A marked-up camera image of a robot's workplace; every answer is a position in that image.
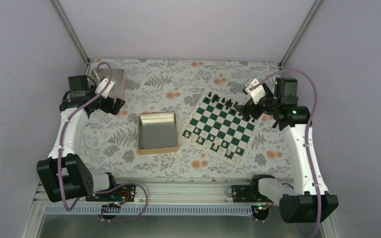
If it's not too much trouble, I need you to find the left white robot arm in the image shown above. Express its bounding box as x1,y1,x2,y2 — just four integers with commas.
36,74,127,202

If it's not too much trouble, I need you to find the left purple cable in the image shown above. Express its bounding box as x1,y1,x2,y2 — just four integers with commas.
56,61,148,223

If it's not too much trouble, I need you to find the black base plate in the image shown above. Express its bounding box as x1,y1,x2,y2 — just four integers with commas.
85,184,136,203
231,185,262,203

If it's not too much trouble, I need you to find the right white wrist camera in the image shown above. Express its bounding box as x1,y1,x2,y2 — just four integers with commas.
243,78,266,105

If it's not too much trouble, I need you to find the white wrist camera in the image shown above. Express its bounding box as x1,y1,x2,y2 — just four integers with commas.
95,77,116,99
243,78,266,105

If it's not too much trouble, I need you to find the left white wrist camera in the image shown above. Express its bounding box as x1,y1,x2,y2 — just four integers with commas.
95,77,116,99

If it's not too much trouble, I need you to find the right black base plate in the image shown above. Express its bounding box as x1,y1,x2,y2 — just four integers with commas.
231,185,262,203

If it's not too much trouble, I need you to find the aluminium mounting rail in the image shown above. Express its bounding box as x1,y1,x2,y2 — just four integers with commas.
32,178,330,206

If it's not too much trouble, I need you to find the purple cable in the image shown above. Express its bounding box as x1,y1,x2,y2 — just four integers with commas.
248,68,322,238
56,61,148,223

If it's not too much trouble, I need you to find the floral table cloth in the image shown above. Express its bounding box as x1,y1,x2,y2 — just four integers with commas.
79,59,292,179

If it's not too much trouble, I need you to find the green white chess board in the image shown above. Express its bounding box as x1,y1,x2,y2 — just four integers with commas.
181,92,256,164

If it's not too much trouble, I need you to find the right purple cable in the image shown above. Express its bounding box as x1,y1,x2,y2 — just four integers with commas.
248,68,322,238

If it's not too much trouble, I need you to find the pink rimmed metal tray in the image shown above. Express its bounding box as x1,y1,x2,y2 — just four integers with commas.
91,68,127,99

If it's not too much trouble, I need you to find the yellow rimmed metal tray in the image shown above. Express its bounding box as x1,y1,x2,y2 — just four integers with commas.
137,112,179,155

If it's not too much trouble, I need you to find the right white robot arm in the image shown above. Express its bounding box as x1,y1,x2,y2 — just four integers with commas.
232,77,339,223

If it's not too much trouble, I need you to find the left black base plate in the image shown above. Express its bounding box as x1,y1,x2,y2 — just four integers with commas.
85,184,136,203

